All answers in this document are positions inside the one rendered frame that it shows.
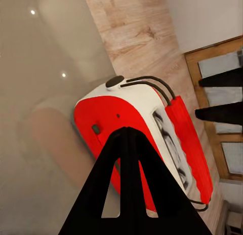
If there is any radio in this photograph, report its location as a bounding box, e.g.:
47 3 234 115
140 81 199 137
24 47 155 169
74 75 213 212

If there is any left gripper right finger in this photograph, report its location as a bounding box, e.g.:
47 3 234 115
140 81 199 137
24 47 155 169
127 127 212 235

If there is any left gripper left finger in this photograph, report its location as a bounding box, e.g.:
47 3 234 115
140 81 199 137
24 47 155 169
59 127 135 235

